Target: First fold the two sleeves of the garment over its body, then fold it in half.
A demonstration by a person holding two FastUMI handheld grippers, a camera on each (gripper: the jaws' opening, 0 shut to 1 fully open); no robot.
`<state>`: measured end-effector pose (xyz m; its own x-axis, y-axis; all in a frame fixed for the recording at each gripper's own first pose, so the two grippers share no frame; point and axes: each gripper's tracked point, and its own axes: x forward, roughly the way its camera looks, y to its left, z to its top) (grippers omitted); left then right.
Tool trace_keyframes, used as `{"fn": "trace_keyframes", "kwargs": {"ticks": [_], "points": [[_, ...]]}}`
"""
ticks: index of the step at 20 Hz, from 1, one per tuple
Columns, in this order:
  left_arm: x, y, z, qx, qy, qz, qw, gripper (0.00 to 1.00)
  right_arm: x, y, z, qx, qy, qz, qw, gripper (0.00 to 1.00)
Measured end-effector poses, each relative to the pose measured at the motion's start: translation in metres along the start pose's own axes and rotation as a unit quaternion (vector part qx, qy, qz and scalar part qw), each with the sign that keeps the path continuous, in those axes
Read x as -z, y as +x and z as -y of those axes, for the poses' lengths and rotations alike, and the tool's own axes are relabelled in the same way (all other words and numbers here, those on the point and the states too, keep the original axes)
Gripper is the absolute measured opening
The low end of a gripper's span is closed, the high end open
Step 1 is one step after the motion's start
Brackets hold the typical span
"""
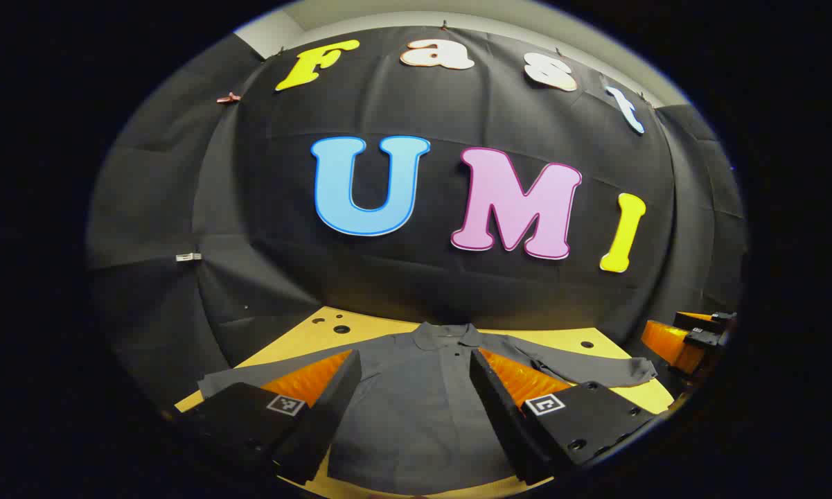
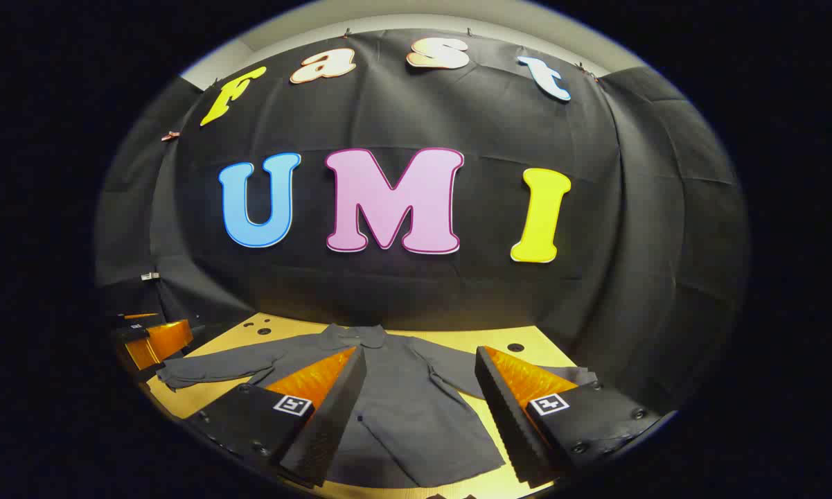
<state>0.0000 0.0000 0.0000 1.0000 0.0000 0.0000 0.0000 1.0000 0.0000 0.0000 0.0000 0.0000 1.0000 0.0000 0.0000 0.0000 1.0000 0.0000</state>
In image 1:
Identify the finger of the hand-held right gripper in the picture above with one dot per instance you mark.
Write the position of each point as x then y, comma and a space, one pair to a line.
665, 343

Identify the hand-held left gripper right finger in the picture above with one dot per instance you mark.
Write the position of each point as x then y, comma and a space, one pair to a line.
506, 423

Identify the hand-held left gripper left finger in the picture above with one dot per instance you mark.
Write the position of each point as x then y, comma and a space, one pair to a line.
332, 409

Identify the grey long-sleeved shirt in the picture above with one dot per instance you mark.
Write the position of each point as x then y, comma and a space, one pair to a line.
416, 416

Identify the black backdrop cloth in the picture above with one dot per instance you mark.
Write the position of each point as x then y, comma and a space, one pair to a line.
416, 277

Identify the silver cloth clip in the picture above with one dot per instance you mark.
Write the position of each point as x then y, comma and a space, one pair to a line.
188, 257

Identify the copper cloth clip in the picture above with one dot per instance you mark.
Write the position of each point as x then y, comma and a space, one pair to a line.
228, 98

